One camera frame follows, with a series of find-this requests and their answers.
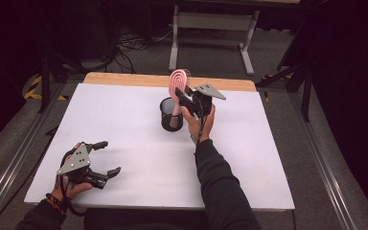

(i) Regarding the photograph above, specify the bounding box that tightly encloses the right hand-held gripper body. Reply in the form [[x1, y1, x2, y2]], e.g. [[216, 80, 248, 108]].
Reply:
[[188, 82, 227, 118]]

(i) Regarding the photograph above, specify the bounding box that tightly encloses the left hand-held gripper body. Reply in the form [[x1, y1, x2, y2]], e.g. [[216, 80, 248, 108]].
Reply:
[[57, 142, 109, 190]]

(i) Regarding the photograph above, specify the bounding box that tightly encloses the pink hairbrush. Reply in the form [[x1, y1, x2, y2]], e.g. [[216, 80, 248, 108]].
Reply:
[[168, 68, 192, 129]]

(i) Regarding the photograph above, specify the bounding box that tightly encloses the black mesh pen holder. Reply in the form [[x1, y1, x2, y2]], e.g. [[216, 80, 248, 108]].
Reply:
[[159, 97, 185, 132]]

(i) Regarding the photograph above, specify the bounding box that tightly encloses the person's right hand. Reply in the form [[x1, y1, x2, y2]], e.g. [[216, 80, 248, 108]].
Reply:
[[180, 104, 217, 147]]

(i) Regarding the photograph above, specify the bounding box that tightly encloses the person's left hand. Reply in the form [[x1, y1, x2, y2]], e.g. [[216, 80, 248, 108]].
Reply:
[[51, 173, 94, 203]]

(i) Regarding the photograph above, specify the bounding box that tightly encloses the white board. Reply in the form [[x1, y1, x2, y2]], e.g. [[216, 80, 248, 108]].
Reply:
[[23, 82, 296, 212]]

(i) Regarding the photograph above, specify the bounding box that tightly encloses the wooden table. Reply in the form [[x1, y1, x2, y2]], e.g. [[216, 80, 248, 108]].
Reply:
[[82, 72, 258, 93]]

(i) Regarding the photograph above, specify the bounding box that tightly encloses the yellow and black hazard tape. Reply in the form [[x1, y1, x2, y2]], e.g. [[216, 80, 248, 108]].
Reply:
[[261, 75, 271, 104], [23, 74, 69, 102]]

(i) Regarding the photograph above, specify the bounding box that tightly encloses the black metal stand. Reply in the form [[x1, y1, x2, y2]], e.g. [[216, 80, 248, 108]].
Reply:
[[37, 52, 88, 115], [256, 60, 314, 123]]

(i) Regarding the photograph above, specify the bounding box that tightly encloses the right hand-held gripper cable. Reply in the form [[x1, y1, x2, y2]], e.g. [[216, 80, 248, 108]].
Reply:
[[195, 114, 210, 146]]

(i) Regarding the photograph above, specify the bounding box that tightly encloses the hand-held gripper cable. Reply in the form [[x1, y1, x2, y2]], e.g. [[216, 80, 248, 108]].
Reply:
[[195, 114, 210, 146], [58, 174, 86, 218]]

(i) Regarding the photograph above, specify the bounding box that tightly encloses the red and black bracelet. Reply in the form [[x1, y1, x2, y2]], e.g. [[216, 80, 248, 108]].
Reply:
[[44, 192, 69, 214]]

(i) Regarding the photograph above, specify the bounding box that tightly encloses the left hand-held gripper cable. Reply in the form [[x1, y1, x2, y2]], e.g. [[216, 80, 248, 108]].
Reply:
[[58, 174, 86, 218]]

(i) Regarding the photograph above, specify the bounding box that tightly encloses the aluminium rail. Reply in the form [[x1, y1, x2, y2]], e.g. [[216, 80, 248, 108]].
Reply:
[[287, 92, 358, 230], [0, 81, 65, 226]]

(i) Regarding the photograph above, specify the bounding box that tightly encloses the tangle of black floor cables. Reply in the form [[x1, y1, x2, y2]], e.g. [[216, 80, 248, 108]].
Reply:
[[106, 27, 175, 75]]

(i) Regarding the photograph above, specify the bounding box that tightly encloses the grey metal desk frame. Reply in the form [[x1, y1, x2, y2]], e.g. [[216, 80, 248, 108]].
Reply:
[[168, 0, 301, 77]]

